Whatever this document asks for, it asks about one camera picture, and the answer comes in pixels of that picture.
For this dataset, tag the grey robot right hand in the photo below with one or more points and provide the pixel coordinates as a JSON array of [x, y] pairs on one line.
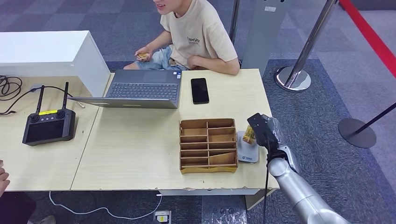
[[278, 136]]

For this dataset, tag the black smartphone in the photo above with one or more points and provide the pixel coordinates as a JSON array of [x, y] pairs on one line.
[[200, 91]]

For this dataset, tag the steel floor socket plate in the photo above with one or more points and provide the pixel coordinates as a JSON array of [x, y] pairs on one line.
[[162, 218]]

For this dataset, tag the person's right hand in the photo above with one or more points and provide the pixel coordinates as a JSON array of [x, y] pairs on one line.
[[144, 52]]

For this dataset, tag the thin chrome pole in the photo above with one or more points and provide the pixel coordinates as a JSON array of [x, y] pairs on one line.
[[234, 18]]

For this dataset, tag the person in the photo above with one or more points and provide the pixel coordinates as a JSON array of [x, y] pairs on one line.
[[198, 34], [15, 207]]

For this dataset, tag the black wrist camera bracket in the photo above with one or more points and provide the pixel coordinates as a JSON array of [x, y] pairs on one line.
[[259, 126]]

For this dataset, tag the black remote controller with antennas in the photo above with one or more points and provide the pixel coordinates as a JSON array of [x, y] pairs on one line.
[[46, 130]]

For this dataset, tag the red barrier belt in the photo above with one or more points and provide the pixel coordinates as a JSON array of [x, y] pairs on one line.
[[371, 37]]

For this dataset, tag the white card reader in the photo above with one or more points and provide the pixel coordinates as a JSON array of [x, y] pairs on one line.
[[247, 153]]

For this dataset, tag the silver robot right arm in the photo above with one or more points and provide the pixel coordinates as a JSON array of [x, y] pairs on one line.
[[297, 191]]

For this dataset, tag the person's right forearm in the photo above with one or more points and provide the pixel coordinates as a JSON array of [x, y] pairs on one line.
[[159, 41]]

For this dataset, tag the black stanchion post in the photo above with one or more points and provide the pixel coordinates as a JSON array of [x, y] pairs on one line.
[[355, 133]]

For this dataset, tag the white box cabinet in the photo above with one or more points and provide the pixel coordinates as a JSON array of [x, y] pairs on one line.
[[46, 49]]

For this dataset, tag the grey kiosk panel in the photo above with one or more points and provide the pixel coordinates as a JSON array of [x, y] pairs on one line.
[[263, 37]]

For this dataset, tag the person's left forearm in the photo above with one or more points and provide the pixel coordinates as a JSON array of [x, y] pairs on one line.
[[216, 65]]

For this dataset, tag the chrome stanchion post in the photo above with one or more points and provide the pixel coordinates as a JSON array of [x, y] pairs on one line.
[[292, 79]]

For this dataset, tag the person's left hand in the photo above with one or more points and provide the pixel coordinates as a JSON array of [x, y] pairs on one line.
[[192, 62]]

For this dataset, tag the cardboard compartment organizer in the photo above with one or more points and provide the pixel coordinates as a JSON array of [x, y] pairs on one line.
[[207, 145]]

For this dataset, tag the grey open laptop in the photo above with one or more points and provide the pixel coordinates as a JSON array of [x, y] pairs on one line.
[[142, 91]]

